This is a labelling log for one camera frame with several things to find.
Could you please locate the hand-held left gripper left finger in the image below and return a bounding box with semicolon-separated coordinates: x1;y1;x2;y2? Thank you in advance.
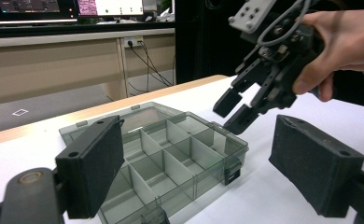
54;115;126;219

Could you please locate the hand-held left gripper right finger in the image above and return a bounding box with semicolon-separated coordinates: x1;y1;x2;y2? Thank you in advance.
268;114;364;218

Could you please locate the transparent grey compartment box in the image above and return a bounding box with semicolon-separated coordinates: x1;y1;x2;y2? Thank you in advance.
58;101;250;224

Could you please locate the black curtain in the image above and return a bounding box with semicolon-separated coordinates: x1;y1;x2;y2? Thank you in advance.
174;0;364;110

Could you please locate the long beige desk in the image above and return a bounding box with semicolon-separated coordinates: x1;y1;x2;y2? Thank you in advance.
0;27;176;107

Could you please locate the bright white-screen computer monitor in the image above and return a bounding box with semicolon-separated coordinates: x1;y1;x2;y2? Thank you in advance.
77;0;145;17

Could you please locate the dark computer monitor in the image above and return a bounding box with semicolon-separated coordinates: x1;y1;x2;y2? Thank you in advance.
0;0;62;15

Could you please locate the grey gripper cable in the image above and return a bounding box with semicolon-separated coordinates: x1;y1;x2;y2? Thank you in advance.
256;0;314;49

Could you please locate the black power cable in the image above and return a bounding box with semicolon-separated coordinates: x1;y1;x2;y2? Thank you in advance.
138;39;164;93
128;40;175;88

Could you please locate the white wall power socket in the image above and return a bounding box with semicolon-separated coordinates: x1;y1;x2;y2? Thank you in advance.
123;35;145;49

